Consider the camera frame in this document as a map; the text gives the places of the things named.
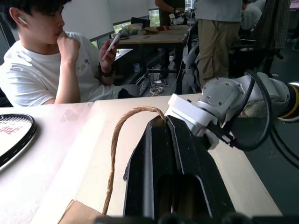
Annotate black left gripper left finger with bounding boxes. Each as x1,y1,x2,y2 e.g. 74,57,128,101
123,121,182,220

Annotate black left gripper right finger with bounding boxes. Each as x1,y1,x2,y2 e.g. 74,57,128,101
166,115,237,218

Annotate brown paper bag twisted handle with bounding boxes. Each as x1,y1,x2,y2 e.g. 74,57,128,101
58,105,168,224

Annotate flat brown paper bag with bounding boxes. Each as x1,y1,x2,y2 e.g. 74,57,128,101
143,26,160,35

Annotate pile of colourful plush toys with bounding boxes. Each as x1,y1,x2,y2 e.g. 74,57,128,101
120,24,143,36

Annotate white humanoid robot legs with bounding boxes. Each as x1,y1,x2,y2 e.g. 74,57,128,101
183,41,202,93

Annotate standing person in khaki trousers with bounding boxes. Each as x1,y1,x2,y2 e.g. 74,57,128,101
194,0,243,91

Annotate silver smartphone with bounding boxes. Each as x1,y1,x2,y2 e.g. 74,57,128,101
100,32,121,62

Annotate wooden background table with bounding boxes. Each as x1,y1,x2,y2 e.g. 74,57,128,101
114,24,196,70

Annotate black monitor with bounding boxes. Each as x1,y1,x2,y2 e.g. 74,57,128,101
130,17,151,29

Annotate seated person in white shirt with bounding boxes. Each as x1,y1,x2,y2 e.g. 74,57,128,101
0,0,141,108

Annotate standing person dark top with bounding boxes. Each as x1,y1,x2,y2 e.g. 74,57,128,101
155,0,185,27

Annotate seated person light shirt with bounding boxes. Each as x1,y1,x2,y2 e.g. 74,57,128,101
240,0,263,31

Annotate hanging plaid shirt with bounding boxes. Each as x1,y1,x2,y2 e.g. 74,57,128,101
263,0,291,50

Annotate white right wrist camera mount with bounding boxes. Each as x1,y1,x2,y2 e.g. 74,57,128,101
167,93,221,150

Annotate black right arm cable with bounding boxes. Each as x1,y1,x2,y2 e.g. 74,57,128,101
206,69,274,152

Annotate black cable under arm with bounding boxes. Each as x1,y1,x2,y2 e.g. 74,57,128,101
268,122,299,169

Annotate dark bead bracelet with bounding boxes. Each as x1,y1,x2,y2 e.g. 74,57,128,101
97,62,116,79

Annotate black frame racket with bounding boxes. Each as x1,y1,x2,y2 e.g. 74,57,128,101
0,113,38,168

